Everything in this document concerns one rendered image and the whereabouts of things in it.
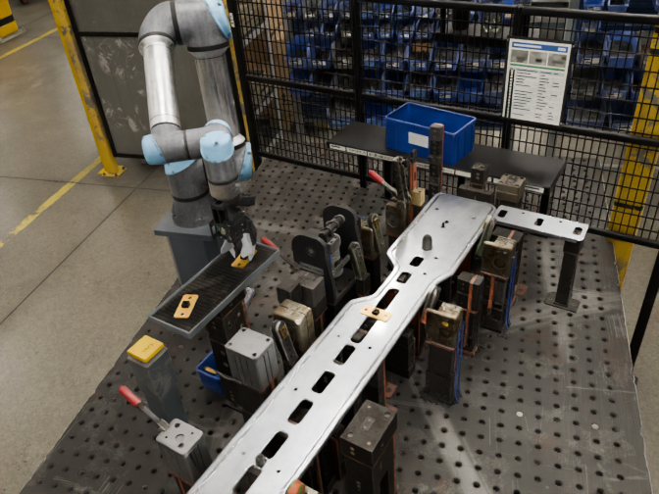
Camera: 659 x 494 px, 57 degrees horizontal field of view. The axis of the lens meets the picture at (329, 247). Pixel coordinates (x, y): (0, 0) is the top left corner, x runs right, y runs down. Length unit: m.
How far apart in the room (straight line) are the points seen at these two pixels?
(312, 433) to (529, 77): 1.46
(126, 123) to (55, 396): 2.16
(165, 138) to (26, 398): 1.96
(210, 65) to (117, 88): 2.77
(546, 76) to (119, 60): 2.96
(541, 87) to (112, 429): 1.79
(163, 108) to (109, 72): 2.91
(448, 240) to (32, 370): 2.22
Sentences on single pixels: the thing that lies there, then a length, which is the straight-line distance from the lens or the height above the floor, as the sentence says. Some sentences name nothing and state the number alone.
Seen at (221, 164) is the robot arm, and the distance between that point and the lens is 1.45.
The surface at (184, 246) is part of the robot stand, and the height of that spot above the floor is 1.04.
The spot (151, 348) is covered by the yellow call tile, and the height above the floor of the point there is 1.16.
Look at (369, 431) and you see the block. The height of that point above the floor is 1.03.
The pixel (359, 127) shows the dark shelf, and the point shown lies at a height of 1.03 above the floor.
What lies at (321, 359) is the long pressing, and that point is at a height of 1.00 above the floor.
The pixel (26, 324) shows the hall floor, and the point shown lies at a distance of 3.68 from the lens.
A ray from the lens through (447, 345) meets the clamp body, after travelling 1.68.
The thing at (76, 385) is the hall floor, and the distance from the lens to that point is 3.20.
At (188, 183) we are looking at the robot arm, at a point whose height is 1.25.
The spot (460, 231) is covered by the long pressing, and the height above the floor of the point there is 1.00.
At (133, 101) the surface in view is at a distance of 4.50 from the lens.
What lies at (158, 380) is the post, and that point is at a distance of 1.50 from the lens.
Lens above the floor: 2.14
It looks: 36 degrees down
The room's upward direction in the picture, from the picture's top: 5 degrees counter-clockwise
